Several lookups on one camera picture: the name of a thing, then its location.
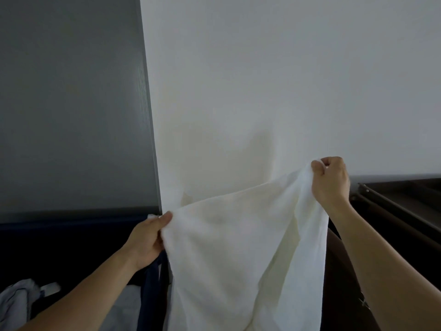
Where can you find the person's left hand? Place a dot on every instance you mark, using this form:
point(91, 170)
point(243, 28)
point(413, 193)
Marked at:
point(146, 241)

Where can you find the person's right hand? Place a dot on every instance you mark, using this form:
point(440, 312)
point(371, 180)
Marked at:
point(330, 182)

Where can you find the brown housekeeping cart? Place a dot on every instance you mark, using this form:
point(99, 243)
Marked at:
point(396, 210)

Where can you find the white towel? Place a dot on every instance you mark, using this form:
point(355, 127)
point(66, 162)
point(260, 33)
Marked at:
point(241, 258)

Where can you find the person's left forearm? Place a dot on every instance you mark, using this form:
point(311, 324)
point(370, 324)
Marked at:
point(79, 299)

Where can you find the person's right forearm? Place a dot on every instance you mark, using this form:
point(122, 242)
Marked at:
point(392, 265)

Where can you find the white pillowcase black piping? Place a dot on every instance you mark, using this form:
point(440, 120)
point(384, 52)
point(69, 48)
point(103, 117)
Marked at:
point(17, 299)

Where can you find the grey door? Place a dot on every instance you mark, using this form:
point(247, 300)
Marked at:
point(69, 99)

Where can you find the navy laundry hamper white frame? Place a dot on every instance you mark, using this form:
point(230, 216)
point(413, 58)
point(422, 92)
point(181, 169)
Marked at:
point(69, 251)

